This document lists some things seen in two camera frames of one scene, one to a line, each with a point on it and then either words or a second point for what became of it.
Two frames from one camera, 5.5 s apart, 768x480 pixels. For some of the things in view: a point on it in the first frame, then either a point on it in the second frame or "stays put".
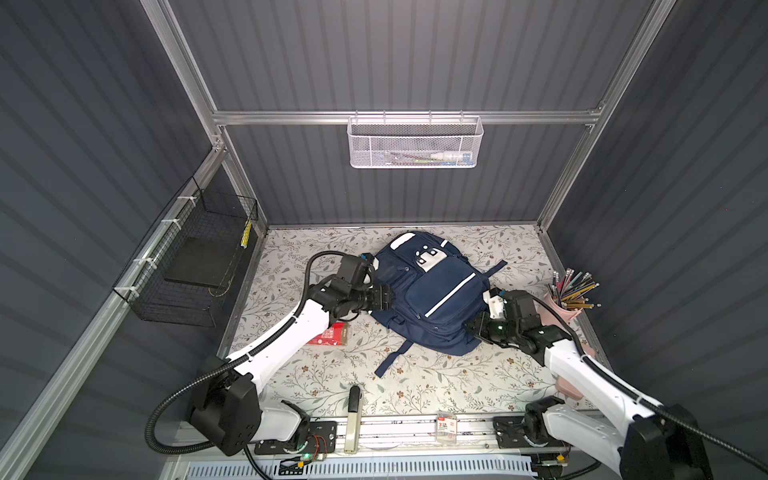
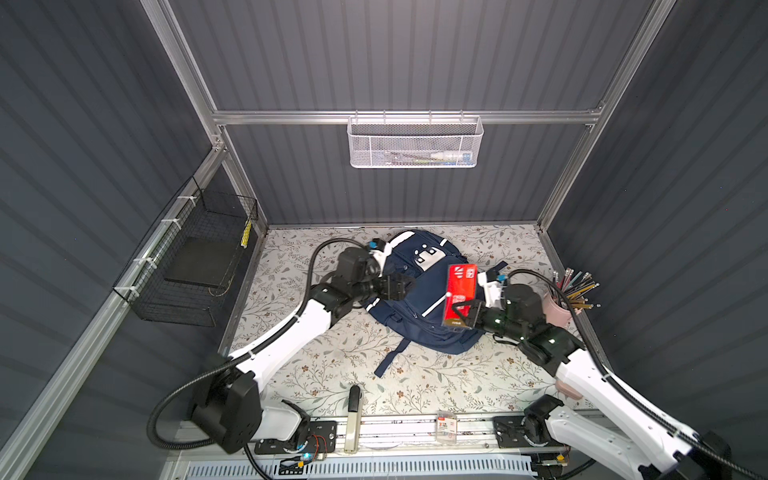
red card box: [336, 335] to [461, 285]
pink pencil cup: [548, 318] stays put
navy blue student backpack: [435, 289] stays put
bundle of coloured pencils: [571, 288] stays put
